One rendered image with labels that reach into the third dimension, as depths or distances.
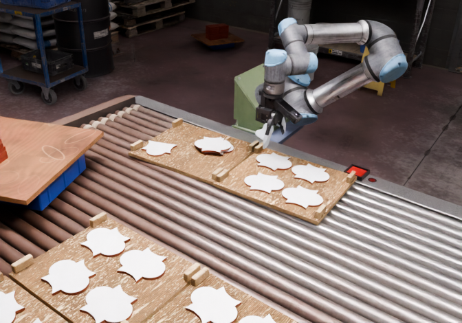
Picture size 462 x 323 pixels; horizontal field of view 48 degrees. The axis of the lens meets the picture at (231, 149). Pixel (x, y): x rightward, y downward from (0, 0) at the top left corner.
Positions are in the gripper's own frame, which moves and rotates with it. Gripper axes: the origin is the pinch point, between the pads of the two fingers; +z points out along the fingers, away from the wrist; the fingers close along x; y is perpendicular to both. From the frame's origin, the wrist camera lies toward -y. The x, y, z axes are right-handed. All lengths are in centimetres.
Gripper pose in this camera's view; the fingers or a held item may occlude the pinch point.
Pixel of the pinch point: (275, 142)
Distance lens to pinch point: 197.1
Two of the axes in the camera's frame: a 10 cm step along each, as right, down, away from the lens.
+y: -8.4, -2.7, 4.7
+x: -5.5, 3.8, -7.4
